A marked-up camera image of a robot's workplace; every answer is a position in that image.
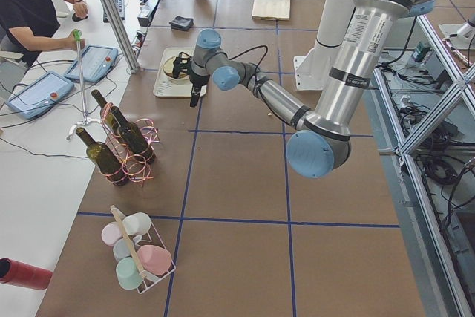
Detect folded grey cloth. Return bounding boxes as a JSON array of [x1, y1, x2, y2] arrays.
[[169, 16, 194, 31]]

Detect black keyboard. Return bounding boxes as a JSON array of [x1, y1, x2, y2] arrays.
[[113, 0, 125, 20]]

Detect wooden cutting board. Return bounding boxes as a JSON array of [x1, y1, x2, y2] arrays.
[[252, 0, 291, 20]]

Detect metal stand green clip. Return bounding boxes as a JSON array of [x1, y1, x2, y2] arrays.
[[66, 30, 101, 141]]

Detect light pink cup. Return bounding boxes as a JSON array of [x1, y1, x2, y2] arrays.
[[101, 222, 122, 246]]

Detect red cylinder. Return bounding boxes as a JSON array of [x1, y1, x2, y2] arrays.
[[1, 258, 53, 290]]

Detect white wire cup rack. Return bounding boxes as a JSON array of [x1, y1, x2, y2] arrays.
[[101, 206, 176, 294]]

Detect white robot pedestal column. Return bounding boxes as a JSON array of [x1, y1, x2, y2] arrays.
[[315, 0, 354, 49]]

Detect grey blue cup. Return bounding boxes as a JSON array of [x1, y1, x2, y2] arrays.
[[113, 238, 131, 262]]

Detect dark green wine bottle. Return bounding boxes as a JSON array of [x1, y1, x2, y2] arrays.
[[76, 127, 130, 186]]

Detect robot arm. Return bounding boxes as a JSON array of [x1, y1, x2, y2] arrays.
[[173, 0, 435, 178]]

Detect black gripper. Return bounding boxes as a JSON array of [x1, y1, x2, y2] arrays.
[[177, 51, 210, 108]]

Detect bread slice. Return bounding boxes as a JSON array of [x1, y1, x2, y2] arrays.
[[163, 56, 177, 77]]

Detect white cup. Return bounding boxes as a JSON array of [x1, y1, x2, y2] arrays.
[[122, 212, 151, 235]]

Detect mint green cup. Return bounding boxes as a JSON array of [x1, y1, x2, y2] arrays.
[[116, 257, 143, 290]]

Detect seated person black shirt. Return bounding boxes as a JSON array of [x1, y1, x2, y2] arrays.
[[1, 0, 88, 66]]

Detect aluminium frame post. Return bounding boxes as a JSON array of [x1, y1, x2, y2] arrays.
[[100, 0, 141, 73]]

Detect copper wire bottle rack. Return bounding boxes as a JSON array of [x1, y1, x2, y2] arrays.
[[101, 102, 160, 186]]

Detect white round plate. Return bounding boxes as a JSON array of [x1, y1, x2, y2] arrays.
[[168, 54, 191, 79]]

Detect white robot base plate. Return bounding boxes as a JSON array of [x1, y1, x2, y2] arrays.
[[293, 53, 329, 91]]

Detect teach pendant tablet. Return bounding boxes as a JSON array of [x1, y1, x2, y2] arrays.
[[81, 45, 119, 84], [6, 71, 74, 120]]

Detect cream bear serving tray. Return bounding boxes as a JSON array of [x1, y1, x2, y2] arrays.
[[153, 47, 194, 98]]

